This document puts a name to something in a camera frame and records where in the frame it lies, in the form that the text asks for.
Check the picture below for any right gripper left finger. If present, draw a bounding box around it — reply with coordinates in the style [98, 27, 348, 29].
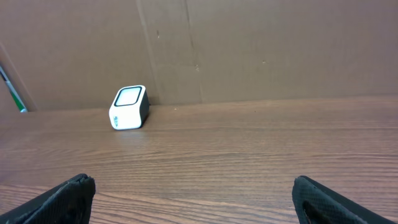
[1, 174, 96, 224]

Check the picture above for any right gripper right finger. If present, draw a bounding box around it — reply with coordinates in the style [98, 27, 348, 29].
[292, 175, 394, 224]

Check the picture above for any white barcode scanner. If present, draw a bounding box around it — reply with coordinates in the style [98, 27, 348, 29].
[109, 85, 150, 130]

